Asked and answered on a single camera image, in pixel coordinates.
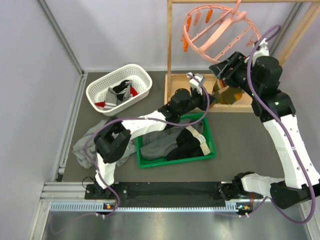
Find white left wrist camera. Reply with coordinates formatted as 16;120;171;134
186;72;206;95

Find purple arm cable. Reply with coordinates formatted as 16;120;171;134
83;72;210;221
246;23;317;224

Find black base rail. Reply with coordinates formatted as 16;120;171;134
84;181;237;208

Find pink clothes clip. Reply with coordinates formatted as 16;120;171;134
193;14;200;26

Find green plastic tray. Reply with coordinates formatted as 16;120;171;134
136;117;217;168

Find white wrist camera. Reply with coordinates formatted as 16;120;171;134
186;72;206;95
252;38;270;66

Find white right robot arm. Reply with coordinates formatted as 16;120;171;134
209;51;320;210

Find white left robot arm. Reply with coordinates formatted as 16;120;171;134
93;88;217;199

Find olive green socks pair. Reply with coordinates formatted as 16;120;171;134
209;80;244;109

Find orange clothes clip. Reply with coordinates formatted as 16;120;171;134
183;41;189;52

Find black striped sock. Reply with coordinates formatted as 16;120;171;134
112;85;127;101
117;79;133;88

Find black socks with label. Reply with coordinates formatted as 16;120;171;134
165;125;211;161

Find grey crumpled cloth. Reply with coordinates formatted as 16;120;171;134
72;120;137;169

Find grey striped sock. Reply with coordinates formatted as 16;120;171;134
103;87;118;110
122;85;133;102

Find wooden hanger rack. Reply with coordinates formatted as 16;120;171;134
164;0;320;103

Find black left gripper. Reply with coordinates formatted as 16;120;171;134
178;86;217;117

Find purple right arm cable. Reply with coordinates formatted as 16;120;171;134
246;23;317;224

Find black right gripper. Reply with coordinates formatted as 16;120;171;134
208;51;260;98

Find grey clothes in tray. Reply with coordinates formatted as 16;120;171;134
140;121;204;161

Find white perforated plastic basket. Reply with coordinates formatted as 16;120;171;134
86;64;153;116

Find red sock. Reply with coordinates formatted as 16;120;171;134
130;86;138;97
94;101;106;108

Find pink round clip hanger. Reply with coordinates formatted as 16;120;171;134
180;0;261;63

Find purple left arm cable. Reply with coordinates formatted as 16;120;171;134
83;72;210;221

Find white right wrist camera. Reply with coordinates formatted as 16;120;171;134
252;38;270;66

